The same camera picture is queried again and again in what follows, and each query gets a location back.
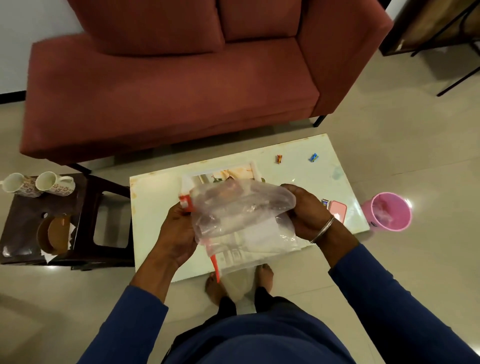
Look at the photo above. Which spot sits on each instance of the person's left foot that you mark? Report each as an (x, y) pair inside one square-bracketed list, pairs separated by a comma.
[(215, 288)]

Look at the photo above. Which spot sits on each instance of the person's black trousers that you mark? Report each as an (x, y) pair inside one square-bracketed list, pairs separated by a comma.
[(228, 309)]

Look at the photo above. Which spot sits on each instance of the red sofa back cushion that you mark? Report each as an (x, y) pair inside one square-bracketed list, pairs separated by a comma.
[(150, 24), (258, 17)]

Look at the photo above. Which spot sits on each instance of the blue candy wrapper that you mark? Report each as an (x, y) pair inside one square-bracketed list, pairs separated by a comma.
[(313, 157)]

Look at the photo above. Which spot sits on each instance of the person's right foot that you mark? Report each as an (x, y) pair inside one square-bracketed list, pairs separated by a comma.
[(264, 276)]

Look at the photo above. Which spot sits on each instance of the person's blue shirt torso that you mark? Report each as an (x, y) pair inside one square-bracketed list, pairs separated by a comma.
[(258, 337)]

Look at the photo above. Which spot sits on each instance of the clear zip bag red seal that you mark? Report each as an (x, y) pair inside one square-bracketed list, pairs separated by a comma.
[(240, 217)]

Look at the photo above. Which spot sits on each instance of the person's foot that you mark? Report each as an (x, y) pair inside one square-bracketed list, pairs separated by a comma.
[(264, 276), (215, 288)]

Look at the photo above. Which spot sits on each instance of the red fabric sofa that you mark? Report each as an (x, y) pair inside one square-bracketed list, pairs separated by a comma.
[(168, 86)]

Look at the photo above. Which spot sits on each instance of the dark wooden stool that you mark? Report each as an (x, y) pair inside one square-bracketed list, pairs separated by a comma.
[(86, 221)]

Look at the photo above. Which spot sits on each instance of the pink phone case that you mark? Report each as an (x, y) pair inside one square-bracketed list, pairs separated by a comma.
[(338, 210)]

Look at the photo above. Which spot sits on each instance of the pink plastic waste bin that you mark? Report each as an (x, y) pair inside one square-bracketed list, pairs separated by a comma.
[(386, 212)]

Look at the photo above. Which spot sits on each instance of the person's right forearm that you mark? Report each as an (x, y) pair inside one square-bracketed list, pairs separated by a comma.
[(375, 292)]

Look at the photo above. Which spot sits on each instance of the person's left forearm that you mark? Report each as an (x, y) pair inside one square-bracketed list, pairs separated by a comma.
[(150, 285)]

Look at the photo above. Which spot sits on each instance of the person's left fingers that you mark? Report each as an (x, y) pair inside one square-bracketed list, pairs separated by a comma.
[(184, 214)]

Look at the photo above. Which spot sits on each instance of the black metal frame table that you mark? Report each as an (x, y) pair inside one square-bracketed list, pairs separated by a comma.
[(431, 30)]

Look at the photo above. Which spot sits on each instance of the person's right fingers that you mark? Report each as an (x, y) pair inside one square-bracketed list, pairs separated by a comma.
[(293, 193)]

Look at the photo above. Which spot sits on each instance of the silver wrist bangle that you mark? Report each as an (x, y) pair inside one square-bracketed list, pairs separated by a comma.
[(322, 229)]

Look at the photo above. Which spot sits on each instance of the white patterned mug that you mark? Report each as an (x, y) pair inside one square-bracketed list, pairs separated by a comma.
[(20, 185), (55, 183)]

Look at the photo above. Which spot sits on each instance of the white low coffee table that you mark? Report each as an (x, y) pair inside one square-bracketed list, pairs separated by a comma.
[(300, 176)]

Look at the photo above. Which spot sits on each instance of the brown round bowl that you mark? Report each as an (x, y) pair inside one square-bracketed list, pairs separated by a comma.
[(54, 234)]

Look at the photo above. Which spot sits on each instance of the person's left hand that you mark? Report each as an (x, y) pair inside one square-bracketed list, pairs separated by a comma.
[(174, 238)]

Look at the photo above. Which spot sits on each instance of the person's right hand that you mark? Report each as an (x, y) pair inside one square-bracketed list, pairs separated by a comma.
[(309, 215)]

